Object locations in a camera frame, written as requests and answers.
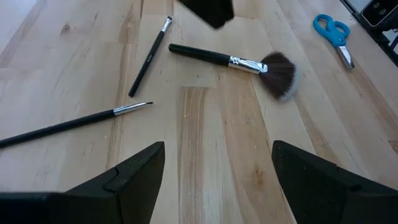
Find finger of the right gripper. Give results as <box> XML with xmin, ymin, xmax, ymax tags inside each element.
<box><xmin>177</xmin><ymin>0</ymin><xmax>235</xmax><ymax>30</ymax></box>

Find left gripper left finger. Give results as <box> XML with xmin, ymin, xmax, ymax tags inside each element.
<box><xmin>0</xmin><ymin>141</ymin><xmax>166</xmax><ymax>224</ymax></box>

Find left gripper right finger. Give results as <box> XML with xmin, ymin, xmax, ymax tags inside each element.
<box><xmin>271</xmin><ymin>139</ymin><xmax>398</xmax><ymax>224</ymax></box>

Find fan makeup brush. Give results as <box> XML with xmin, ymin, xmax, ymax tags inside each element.
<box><xmin>168</xmin><ymin>42</ymin><xmax>301</xmax><ymax>103</ymax></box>

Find small black brush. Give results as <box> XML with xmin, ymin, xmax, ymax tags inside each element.
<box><xmin>127</xmin><ymin>15</ymin><xmax>173</xmax><ymax>98</ymax></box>

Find thin black liner brush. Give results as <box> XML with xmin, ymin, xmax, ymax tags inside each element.
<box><xmin>0</xmin><ymin>100</ymin><xmax>154</xmax><ymax>149</ymax></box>

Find blue scissors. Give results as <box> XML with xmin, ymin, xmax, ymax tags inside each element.
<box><xmin>312</xmin><ymin>13</ymin><xmax>356</xmax><ymax>70</ymax></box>

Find black table-level camera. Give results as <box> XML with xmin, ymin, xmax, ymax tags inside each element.
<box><xmin>361</xmin><ymin>0</ymin><xmax>398</xmax><ymax>28</ymax></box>

